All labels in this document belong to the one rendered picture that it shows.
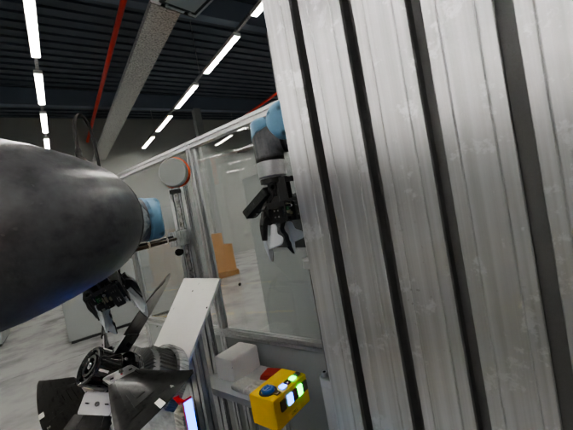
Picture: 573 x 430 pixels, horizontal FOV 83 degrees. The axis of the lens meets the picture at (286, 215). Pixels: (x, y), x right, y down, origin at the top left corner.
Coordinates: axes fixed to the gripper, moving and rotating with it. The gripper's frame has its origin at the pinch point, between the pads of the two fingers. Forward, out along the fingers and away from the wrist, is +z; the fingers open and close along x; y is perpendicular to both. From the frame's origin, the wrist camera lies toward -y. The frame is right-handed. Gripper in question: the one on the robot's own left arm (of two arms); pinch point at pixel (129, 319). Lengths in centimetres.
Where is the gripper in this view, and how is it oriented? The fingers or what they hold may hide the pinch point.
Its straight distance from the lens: 88.4
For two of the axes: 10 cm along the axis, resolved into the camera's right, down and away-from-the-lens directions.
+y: 5.1, 3.0, -8.1
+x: 8.3, -4.3, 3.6
